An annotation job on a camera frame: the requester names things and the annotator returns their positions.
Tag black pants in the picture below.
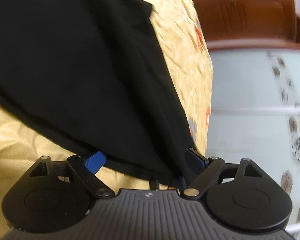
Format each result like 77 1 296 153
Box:
0 0 208 188

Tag white floral wardrobe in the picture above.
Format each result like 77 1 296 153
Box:
205 48 300 240

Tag yellow floral quilt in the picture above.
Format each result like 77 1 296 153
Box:
0 0 214 240

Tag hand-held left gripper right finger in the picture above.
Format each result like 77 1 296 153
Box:
181 148 266 199

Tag brown wooden door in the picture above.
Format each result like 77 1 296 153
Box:
189 0 300 52

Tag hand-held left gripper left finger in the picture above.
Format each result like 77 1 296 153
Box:
29 151 116 199

